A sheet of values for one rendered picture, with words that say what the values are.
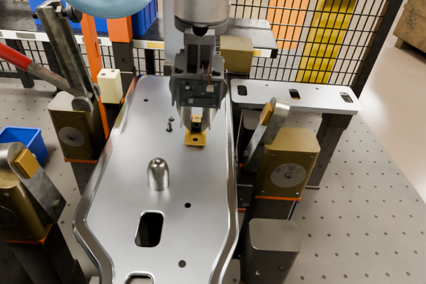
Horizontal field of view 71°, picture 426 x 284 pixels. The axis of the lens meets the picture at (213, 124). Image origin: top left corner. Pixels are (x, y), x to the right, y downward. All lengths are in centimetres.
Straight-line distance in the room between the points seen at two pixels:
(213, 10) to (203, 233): 28
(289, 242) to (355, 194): 54
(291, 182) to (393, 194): 53
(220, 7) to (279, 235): 31
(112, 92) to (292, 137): 35
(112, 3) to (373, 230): 82
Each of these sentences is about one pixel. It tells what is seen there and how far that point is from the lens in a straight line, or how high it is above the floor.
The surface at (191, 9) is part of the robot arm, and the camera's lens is 38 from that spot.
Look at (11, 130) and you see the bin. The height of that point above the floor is 78.
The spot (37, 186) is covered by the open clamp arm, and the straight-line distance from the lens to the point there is 45.
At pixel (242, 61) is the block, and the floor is 103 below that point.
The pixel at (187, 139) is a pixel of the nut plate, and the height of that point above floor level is 101.
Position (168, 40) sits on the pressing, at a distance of 76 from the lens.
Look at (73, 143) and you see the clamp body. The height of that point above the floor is 98.
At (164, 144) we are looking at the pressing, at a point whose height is 100.
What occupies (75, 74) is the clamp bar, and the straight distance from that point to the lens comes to 52.
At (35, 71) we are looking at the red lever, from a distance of 56.
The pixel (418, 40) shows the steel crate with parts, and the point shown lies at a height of 18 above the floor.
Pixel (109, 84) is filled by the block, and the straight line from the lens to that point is 60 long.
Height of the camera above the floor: 136
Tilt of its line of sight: 39 degrees down
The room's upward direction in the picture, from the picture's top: 5 degrees clockwise
